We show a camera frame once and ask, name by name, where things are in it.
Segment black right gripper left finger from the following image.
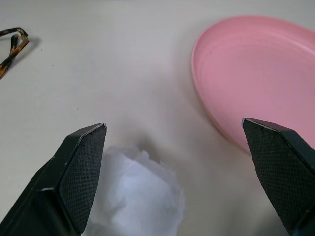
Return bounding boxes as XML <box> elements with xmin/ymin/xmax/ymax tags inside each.
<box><xmin>0</xmin><ymin>122</ymin><xmax>107</xmax><ymax>236</ymax></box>

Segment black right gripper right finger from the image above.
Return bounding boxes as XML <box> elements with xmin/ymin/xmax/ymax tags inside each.
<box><xmin>242</xmin><ymin>118</ymin><xmax>315</xmax><ymax>236</ymax></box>

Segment pink round plate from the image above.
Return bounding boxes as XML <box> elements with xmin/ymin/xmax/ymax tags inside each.
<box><xmin>191</xmin><ymin>15</ymin><xmax>315</xmax><ymax>155</ymax></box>

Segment tortoiseshell eyeglasses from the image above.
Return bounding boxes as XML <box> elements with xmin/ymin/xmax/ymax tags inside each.
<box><xmin>0</xmin><ymin>27</ymin><xmax>30</xmax><ymax>81</ymax></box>

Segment white crumpled tissue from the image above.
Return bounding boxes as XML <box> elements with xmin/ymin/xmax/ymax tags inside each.
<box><xmin>85</xmin><ymin>144</ymin><xmax>186</xmax><ymax>236</ymax></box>

